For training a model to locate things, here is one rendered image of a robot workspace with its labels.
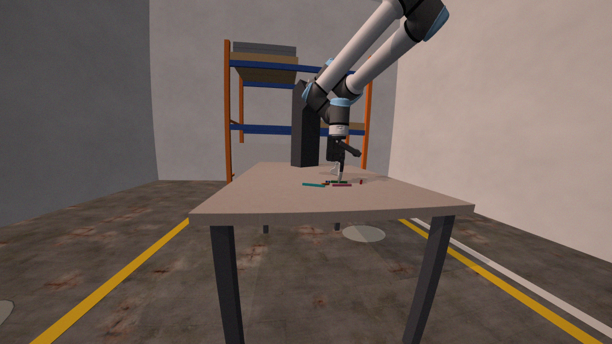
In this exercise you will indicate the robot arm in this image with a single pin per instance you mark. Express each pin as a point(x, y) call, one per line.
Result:
point(424, 19)

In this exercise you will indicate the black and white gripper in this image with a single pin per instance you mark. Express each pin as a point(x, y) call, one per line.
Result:
point(336, 153)

